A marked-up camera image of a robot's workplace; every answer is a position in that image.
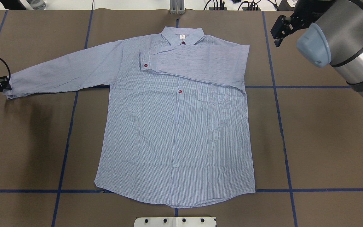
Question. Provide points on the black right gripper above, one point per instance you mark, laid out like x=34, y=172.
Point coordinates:
x=306, y=15

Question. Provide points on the blue striped button shirt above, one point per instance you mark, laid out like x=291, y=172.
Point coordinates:
x=177, y=130

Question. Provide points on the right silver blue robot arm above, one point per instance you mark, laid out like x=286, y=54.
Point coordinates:
x=336, y=39

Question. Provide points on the clear bottle black lid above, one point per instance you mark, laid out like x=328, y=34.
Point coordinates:
x=37, y=4

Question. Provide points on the aluminium frame post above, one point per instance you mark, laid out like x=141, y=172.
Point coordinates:
x=177, y=7

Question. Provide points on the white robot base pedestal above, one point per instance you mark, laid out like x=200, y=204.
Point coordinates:
x=175, y=222

